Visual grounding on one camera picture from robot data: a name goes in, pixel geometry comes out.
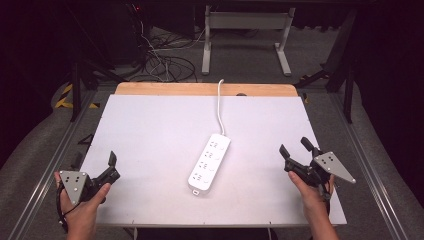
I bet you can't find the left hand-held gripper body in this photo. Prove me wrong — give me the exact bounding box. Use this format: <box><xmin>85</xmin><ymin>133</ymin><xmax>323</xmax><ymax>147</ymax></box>
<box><xmin>59</xmin><ymin>170</ymin><xmax>112</xmax><ymax>206</ymax></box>

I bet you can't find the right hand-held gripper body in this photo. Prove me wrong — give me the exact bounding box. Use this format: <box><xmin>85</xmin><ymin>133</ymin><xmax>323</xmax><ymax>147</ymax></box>
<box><xmin>283</xmin><ymin>151</ymin><xmax>357</xmax><ymax>197</ymax></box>

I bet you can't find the person's left hand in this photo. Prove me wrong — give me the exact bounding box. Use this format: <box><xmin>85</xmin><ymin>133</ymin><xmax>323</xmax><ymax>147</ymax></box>
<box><xmin>54</xmin><ymin>171</ymin><xmax>113</xmax><ymax>233</ymax></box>

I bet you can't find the person's right hand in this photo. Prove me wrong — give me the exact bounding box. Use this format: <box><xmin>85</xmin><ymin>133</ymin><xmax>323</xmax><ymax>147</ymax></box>
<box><xmin>287</xmin><ymin>170</ymin><xmax>336</xmax><ymax>228</ymax></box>

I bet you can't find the white table board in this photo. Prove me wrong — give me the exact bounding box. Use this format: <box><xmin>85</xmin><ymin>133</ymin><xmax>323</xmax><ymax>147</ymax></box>
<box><xmin>79</xmin><ymin>94</ymin><xmax>348</xmax><ymax>228</ymax></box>

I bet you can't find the black metal stand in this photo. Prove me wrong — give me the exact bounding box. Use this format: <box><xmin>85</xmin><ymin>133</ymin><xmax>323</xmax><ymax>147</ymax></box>
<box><xmin>294</xmin><ymin>8</ymin><xmax>359</xmax><ymax>125</ymax></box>
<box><xmin>61</xmin><ymin>3</ymin><xmax>129</xmax><ymax>123</ymax></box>

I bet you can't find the white power strip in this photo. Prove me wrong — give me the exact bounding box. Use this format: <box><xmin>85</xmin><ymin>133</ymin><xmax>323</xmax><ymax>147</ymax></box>
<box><xmin>187</xmin><ymin>133</ymin><xmax>232</xmax><ymax>197</ymax></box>

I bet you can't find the yellow black hazard tape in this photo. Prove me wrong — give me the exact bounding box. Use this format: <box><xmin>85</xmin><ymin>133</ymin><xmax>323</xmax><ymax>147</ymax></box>
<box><xmin>54</xmin><ymin>83</ymin><xmax>101</xmax><ymax>110</ymax></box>

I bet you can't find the wooden table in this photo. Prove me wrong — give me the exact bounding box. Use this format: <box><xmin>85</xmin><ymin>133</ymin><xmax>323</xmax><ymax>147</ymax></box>
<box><xmin>114</xmin><ymin>82</ymin><xmax>299</xmax><ymax>98</ymax></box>

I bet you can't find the dark computer case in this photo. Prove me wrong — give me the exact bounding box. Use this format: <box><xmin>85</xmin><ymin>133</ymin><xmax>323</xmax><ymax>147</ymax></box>
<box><xmin>99</xmin><ymin>2</ymin><xmax>152</xmax><ymax>68</ymax></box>

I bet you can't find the aluminium floor rail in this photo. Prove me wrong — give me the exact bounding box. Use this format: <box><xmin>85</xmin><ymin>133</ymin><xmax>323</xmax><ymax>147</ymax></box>
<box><xmin>7</xmin><ymin>89</ymin><xmax>98</xmax><ymax>240</ymax></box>
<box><xmin>328</xmin><ymin>92</ymin><xmax>410</xmax><ymax>240</ymax></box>

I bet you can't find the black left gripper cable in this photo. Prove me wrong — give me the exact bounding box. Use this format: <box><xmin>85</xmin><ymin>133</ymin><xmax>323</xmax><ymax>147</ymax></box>
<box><xmin>55</xmin><ymin>186</ymin><xmax>82</xmax><ymax>234</ymax></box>

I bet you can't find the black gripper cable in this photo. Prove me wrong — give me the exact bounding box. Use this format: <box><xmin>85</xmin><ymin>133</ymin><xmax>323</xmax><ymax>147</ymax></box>
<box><xmin>319</xmin><ymin>184</ymin><xmax>333</xmax><ymax>216</ymax></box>
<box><xmin>55</xmin><ymin>186</ymin><xmax>82</xmax><ymax>234</ymax></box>

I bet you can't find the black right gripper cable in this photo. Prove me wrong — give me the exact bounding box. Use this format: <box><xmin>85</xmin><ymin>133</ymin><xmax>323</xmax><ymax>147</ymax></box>
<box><xmin>319</xmin><ymin>184</ymin><xmax>333</xmax><ymax>216</ymax></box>

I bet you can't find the white power strip cable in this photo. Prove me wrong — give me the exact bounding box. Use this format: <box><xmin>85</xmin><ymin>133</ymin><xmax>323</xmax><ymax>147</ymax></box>
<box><xmin>216</xmin><ymin>78</ymin><xmax>227</xmax><ymax>136</ymax></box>

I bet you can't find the tangle of floor cables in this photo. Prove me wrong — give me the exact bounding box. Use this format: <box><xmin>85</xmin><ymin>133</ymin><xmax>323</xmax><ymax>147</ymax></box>
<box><xmin>133</xmin><ymin>6</ymin><xmax>214</xmax><ymax>84</ymax></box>

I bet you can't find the white metal desk frame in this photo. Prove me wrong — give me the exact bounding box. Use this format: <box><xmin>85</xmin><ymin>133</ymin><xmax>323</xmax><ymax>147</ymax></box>
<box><xmin>201</xmin><ymin>4</ymin><xmax>297</xmax><ymax>77</ymax></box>

